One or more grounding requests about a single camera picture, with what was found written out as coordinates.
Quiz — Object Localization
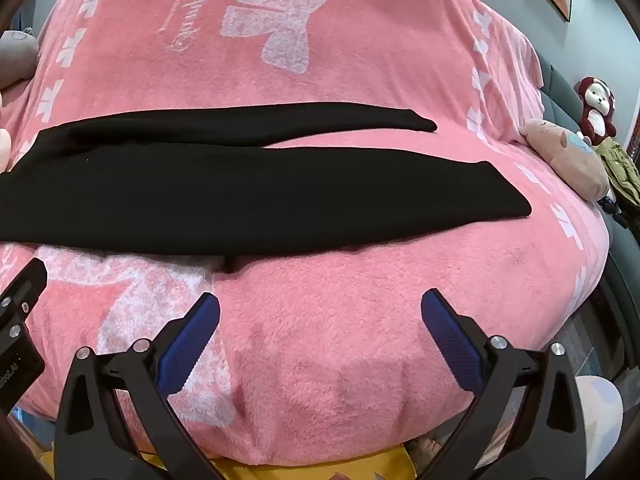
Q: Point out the grey plush toy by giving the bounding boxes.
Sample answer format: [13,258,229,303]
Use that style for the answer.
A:
[0,29,40,92]

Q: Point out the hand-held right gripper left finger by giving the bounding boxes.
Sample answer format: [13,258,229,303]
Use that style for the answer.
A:
[54,291,223,480]

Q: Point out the olive green jacket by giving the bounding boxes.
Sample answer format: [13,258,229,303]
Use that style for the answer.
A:
[594,139,640,213]

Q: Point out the cream flower plush cushion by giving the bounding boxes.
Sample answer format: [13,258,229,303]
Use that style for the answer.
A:
[0,91,13,173]

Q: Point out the pink cat plush pillow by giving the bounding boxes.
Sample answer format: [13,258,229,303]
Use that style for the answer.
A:
[518,119,612,204]

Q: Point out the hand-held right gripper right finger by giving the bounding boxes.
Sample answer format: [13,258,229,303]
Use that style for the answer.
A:
[420,288,589,480]

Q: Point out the yellow cloth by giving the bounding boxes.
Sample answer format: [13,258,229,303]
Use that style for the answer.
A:
[131,444,431,480]

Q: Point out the black pants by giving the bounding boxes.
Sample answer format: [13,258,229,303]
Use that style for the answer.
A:
[0,102,534,262]

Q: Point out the white round stool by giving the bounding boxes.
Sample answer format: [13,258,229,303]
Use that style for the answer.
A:
[580,374,625,463]

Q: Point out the pink bow-print blanket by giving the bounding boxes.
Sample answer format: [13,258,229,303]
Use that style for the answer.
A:
[0,0,615,467]

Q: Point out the red monkey plush toy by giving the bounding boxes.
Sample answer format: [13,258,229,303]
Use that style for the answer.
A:
[574,76,620,145]

